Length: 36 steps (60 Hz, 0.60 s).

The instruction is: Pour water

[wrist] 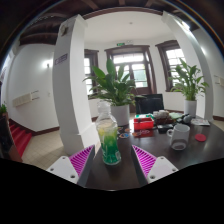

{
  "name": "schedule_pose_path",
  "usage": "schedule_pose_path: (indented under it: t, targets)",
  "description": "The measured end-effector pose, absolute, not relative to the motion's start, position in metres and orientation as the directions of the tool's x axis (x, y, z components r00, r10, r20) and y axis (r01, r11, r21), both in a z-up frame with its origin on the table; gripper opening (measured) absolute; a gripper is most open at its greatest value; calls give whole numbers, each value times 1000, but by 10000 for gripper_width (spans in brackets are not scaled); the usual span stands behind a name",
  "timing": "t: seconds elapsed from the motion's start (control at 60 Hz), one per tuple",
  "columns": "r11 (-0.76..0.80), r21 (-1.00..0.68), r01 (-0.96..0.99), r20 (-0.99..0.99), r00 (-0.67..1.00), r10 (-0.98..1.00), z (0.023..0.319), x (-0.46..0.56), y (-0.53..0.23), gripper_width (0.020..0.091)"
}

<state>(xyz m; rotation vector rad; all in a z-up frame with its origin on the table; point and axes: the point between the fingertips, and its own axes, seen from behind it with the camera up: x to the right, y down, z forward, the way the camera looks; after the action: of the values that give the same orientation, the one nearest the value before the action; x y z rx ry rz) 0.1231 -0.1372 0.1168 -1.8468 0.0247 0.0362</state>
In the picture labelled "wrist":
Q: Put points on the red plastic box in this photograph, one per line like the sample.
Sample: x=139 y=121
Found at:
x=143 y=124

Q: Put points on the green book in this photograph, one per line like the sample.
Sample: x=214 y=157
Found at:
x=175 y=116

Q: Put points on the leafy plant in white pot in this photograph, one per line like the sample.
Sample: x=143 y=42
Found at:
x=190 y=83
x=115 y=86

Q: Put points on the tray of small cups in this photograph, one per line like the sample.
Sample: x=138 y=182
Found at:
x=162 y=116

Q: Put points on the clear bottle with green label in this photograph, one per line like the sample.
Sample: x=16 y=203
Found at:
x=109 y=146

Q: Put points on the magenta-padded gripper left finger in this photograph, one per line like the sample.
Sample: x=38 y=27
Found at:
x=63 y=166

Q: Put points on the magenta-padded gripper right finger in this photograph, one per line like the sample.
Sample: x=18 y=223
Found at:
x=160 y=168

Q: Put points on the green box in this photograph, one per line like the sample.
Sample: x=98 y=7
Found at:
x=143 y=116

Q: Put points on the green exit sign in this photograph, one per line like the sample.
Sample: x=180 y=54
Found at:
x=121 y=44

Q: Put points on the dark wooden stair post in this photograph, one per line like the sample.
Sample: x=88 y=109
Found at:
x=7 y=140

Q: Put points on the dark framed window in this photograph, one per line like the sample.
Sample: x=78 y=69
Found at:
x=170 y=55
x=89 y=66

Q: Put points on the black flat device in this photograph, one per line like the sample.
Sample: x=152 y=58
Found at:
x=165 y=128

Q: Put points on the flat round red coaster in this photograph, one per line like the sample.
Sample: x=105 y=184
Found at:
x=200 y=137

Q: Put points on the white wall heater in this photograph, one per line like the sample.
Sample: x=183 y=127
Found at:
x=25 y=98
x=220 y=81

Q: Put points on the black chair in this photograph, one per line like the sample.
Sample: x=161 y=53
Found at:
x=150 y=103

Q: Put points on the small green plant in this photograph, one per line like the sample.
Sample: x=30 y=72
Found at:
x=3 y=109

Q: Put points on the wall lamp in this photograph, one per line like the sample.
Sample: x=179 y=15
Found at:
x=47 y=64

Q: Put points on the dark wooden glazed door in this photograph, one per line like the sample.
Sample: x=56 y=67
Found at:
x=145 y=75

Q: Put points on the red carpeted staircase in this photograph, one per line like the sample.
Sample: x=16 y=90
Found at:
x=20 y=136

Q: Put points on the white mug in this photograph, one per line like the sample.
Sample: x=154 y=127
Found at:
x=180 y=135

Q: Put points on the magazine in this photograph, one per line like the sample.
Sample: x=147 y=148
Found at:
x=200 y=121

